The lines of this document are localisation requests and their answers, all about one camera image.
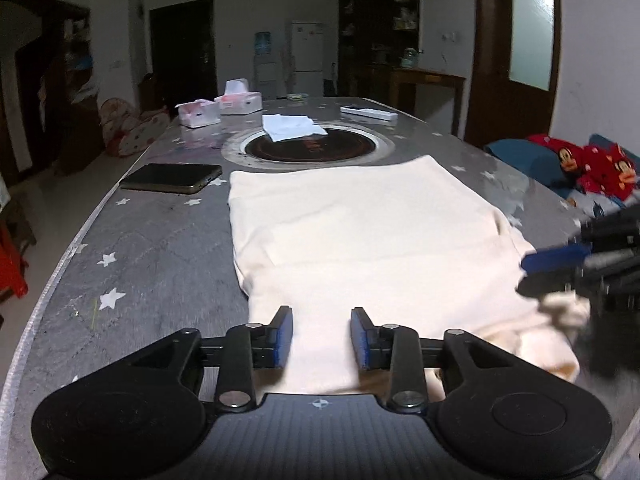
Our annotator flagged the red monkey plush pillow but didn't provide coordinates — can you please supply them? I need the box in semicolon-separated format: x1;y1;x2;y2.
527;133;640;196

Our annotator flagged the cream fleece garment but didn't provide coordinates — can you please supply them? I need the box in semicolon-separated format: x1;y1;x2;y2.
227;155;593;396

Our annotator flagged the dark wooden shelf cabinet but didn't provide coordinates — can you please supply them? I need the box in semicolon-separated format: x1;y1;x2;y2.
50;2;103;176

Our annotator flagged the wooden door with frosted glass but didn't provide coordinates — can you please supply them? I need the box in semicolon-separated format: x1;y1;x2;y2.
465;0;563;148

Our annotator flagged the dark wooden door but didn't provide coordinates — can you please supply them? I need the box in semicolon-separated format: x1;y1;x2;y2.
149;0;217;111

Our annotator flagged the dark smartphone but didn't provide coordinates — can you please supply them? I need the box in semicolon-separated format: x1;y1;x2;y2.
120;162;223;196

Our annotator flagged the round built-in induction cooker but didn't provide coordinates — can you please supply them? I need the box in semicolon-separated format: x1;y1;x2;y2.
221;124;398;165

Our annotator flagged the blue covered sofa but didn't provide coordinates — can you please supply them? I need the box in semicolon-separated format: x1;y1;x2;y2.
484;133;640;221

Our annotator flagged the white refrigerator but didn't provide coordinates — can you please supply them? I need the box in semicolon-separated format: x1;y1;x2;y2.
286;21;326;98

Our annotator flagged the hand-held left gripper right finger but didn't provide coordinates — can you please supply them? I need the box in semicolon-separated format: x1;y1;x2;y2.
350;306;521;415

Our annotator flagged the butterfly print pillow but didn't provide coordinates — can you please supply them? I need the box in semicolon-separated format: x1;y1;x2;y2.
565;187;626;218

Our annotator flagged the white remote control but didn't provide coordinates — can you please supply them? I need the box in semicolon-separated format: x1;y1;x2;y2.
340;105;399;125

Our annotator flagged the small pink white tissue pack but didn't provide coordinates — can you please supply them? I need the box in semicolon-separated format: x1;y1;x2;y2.
176;100;221;128

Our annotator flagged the wooden side desk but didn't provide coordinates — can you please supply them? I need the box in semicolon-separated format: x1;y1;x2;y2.
350;62;467;136

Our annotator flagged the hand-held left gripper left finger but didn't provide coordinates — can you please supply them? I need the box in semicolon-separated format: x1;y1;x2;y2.
120;305;294;413

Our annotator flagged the dark wooden display cabinet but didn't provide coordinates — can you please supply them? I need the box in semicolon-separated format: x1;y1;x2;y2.
338;0;421;96

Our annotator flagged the grey star print tablecloth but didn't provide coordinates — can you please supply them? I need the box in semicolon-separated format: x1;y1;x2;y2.
0;96;601;480

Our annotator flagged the white water dispenser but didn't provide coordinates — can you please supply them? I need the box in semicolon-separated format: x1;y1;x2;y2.
254;60;278;100

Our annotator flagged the red plastic stool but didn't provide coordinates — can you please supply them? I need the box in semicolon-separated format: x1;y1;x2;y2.
0;225;28;306

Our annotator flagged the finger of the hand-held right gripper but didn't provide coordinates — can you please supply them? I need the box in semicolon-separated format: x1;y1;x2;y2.
520;207;640;275
515;255;640;316

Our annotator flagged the white tissue sheet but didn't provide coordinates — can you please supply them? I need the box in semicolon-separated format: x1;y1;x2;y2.
262;114;329;142

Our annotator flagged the large pink white tissue box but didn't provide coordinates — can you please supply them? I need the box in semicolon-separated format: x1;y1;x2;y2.
215;79;263;115

